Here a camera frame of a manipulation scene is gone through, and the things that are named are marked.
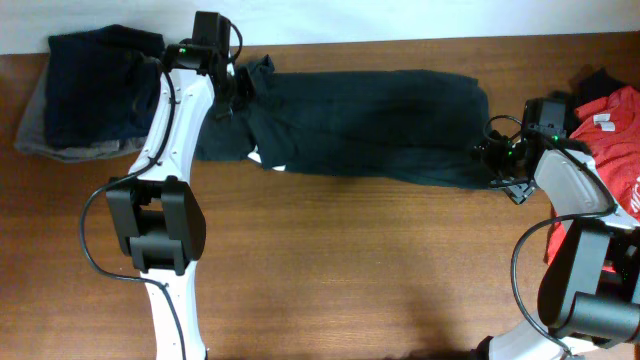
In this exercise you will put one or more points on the folded navy blue garment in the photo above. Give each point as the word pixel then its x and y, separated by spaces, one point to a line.
pixel 102 85

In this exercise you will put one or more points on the folded grey garment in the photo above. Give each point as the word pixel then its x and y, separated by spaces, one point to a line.
pixel 30 137

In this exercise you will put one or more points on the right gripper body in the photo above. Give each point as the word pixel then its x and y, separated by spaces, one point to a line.
pixel 499 158

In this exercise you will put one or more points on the dark green t-shirt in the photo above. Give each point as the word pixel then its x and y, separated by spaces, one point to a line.
pixel 416 126

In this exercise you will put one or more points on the red t-shirt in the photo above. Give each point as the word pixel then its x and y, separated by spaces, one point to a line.
pixel 610 127

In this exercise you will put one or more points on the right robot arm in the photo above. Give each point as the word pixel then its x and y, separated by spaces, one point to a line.
pixel 588 298

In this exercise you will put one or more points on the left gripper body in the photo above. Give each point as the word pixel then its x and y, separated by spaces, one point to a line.
pixel 240 89

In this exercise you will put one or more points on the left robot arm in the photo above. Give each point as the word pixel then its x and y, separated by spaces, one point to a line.
pixel 158 221

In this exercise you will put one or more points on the black garment under pile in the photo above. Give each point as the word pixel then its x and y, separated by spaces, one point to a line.
pixel 588 85

